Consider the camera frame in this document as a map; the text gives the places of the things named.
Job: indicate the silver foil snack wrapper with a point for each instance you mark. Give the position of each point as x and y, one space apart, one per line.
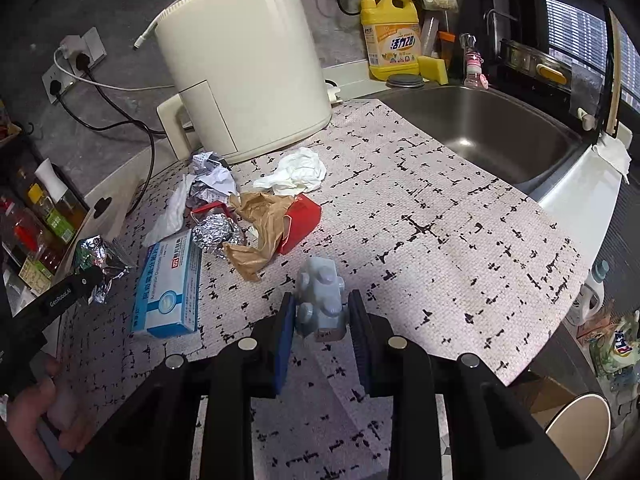
107 275

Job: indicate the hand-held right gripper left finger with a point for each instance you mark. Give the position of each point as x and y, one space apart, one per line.
282 345

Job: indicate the black shelf rack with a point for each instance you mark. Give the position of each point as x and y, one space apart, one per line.
10 160

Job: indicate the person's left hand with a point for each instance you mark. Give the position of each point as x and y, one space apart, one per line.
45 410

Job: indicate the yellow sponge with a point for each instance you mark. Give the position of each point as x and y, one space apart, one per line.
434 70

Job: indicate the grey sink plug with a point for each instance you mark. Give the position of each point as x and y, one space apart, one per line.
405 80

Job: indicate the window with blinds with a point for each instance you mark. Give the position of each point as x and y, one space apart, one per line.
575 35

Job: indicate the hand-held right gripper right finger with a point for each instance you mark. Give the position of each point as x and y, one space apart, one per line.
361 345

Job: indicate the white wall socket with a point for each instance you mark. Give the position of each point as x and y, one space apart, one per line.
65 82
95 42

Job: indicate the stainless steel sink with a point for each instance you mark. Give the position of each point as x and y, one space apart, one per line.
490 130

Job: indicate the white cloth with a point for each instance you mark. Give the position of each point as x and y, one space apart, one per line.
612 152

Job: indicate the orange clear plastic packet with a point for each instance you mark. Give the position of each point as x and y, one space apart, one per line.
446 45

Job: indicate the grey patterned counter mat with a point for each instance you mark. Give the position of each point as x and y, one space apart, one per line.
425 210

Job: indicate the green label bottle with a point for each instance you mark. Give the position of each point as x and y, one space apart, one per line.
57 220

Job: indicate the blue white medicine box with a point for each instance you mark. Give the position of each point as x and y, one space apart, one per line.
165 290

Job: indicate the white charger plug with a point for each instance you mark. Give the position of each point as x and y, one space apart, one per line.
74 46

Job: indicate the chrome faucet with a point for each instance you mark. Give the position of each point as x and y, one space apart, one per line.
492 15

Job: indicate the crumpled brown paper bag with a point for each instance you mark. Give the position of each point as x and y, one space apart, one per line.
260 215

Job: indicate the crumpled white tissue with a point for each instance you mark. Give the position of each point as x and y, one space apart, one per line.
300 170

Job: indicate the yellow dish soap bottle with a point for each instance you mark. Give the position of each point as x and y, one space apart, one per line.
392 35

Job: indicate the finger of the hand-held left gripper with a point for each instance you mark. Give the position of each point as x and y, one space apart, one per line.
87 276

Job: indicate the white round bin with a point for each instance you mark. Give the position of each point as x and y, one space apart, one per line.
580 425

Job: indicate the white detergent bottle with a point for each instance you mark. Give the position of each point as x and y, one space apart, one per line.
595 285

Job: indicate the cream air fryer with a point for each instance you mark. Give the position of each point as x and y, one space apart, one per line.
240 60

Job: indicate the cream flat appliance black knob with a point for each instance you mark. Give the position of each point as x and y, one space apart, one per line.
115 220

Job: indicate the aluminium foil ball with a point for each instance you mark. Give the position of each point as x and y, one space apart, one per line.
215 232

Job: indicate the white cap oil bottle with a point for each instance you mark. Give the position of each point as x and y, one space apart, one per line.
50 177

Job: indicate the red label bottle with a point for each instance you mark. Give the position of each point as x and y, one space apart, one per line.
25 235

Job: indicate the red paper carton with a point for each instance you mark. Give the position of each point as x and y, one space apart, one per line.
305 215

